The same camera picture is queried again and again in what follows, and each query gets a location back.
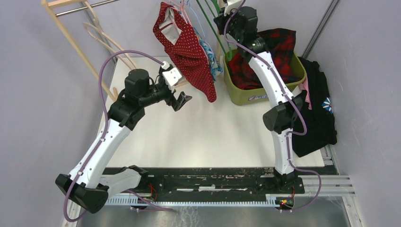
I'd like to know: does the wooden hanger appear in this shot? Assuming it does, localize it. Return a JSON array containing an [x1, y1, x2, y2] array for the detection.
[[83, 0, 138, 70]]

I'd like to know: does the blue wire hanger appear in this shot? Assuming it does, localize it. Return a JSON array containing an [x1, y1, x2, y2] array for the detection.
[[183, 0, 206, 38]]

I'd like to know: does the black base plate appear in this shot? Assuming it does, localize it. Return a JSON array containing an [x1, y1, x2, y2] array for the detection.
[[132, 167, 305, 202]]

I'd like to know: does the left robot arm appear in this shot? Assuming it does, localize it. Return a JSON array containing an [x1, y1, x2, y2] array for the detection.
[[55, 66, 191, 214]]

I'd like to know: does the blue floral garment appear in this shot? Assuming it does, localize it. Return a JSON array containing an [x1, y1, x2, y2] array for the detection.
[[194, 28, 223, 81]]

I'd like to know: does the black garment with flower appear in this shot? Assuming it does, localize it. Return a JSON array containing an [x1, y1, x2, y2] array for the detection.
[[292, 57, 338, 157]]

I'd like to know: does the red polka dot garment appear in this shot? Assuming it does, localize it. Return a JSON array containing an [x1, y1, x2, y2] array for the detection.
[[153, 2, 217, 103]]

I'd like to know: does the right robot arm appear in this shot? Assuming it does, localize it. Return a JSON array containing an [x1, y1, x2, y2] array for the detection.
[[214, 1, 303, 193]]

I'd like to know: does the red plaid shirt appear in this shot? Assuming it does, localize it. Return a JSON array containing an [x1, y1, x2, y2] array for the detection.
[[229, 28, 302, 90]]

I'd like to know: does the wooden clothes rack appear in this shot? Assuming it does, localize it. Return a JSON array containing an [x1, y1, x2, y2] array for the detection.
[[41, 0, 226, 101]]

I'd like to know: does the pink cloth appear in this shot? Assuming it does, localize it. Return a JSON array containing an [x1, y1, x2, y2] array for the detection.
[[298, 79, 312, 110]]

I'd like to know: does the green plastic basket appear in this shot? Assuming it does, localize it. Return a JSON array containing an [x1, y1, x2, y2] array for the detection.
[[221, 52, 307, 106]]

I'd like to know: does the pink hanger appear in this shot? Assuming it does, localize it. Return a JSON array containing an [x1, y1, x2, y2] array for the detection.
[[166, 0, 199, 35]]

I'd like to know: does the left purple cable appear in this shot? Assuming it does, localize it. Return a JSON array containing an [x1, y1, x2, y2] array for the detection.
[[63, 50, 166, 223]]

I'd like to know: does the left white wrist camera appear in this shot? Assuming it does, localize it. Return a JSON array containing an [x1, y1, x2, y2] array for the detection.
[[161, 61, 184, 89]]

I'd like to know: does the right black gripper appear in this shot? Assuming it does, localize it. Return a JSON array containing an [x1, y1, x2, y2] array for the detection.
[[214, 4, 243, 42]]

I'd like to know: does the green hanger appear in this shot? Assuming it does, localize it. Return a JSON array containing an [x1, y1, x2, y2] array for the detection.
[[196, 0, 233, 61]]

